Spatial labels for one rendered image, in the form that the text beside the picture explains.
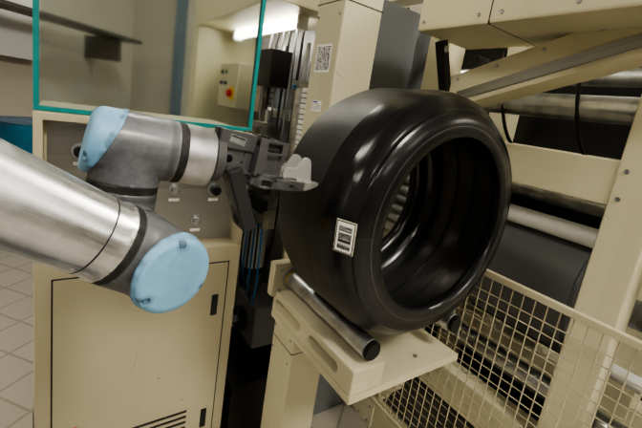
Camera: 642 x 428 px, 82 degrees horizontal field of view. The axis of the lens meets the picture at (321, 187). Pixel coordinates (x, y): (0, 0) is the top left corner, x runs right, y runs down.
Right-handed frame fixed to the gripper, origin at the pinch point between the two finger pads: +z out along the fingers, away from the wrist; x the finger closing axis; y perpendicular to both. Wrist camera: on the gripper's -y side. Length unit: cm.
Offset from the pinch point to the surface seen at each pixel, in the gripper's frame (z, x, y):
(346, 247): 3.4, -10.4, -8.0
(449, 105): 20.4, -9.6, 21.7
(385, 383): 25.4, -10.4, -39.3
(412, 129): 11.3, -10.4, 15.0
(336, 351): 15.1, -3.5, -34.5
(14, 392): -40, 120, -128
